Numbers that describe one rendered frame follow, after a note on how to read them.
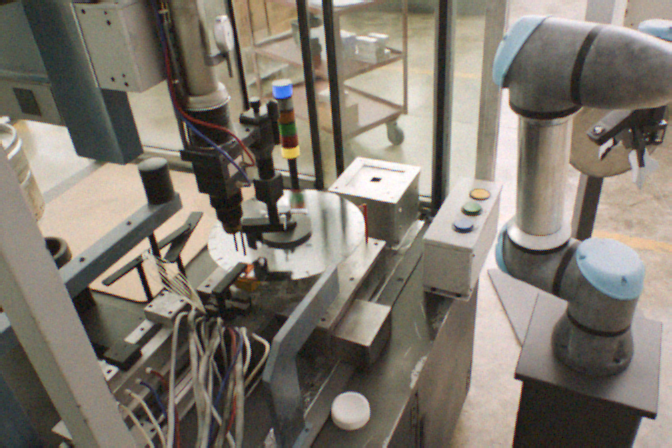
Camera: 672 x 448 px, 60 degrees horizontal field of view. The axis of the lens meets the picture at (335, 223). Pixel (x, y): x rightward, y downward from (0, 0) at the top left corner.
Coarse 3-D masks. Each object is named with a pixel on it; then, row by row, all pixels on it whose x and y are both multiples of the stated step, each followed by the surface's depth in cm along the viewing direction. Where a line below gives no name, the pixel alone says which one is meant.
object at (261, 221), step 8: (272, 208) 110; (272, 216) 110; (248, 224) 112; (256, 224) 112; (264, 224) 112; (272, 224) 111; (280, 224) 111; (248, 232) 113; (256, 232) 113; (264, 232) 112; (272, 232) 112; (248, 240) 114; (256, 248) 115
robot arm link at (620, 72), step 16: (608, 32) 79; (624, 32) 79; (640, 32) 80; (592, 48) 79; (608, 48) 78; (624, 48) 78; (640, 48) 78; (656, 48) 78; (592, 64) 79; (608, 64) 78; (624, 64) 78; (640, 64) 78; (656, 64) 78; (592, 80) 80; (608, 80) 79; (624, 80) 78; (640, 80) 78; (656, 80) 79; (592, 96) 81; (608, 96) 80; (624, 96) 80; (640, 96) 80; (656, 96) 81
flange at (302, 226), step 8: (296, 216) 125; (304, 216) 125; (288, 224) 120; (296, 224) 122; (304, 224) 122; (280, 232) 120; (288, 232) 120; (296, 232) 120; (304, 232) 120; (264, 240) 120; (272, 240) 119; (280, 240) 118; (288, 240) 118; (296, 240) 118
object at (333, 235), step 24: (288, 192) 136; (312, 192) 135; (264, 216) 128; (312, 216) 126; (336, 216) 126; (360, 216) 125; (216, 240) 122; (240, 240) 121; (312, 240) 119; (336, 240) 118; (360, 240) 118; (264, 264) 114; (288, 264) 113; (312, 264) 113; (336, 264) 112
